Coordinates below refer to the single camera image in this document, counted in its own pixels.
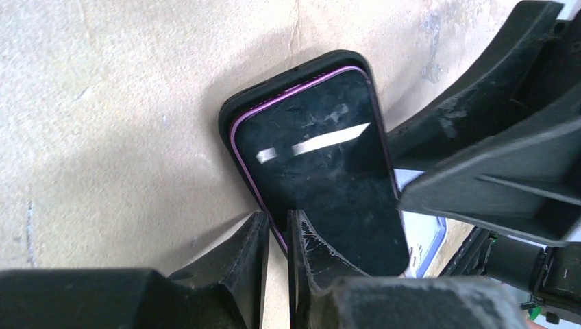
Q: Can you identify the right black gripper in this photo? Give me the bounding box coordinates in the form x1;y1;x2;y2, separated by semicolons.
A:
399;117;580;324

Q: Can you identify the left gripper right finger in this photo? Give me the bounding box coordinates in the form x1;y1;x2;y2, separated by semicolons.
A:
287;210;528;328

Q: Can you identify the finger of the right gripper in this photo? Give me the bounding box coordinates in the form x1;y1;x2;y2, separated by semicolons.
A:
386;1;580;171

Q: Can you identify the black phone case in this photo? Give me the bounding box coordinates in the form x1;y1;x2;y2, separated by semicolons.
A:
217;49;377;159

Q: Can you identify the lavender phone case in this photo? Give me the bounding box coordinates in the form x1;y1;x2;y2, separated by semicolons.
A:
392;169;448;279

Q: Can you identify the black phone purple edge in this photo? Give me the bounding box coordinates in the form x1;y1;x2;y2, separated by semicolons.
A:
229;65;410;276

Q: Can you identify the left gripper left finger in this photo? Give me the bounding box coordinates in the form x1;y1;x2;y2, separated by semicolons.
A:
1;212;269;328

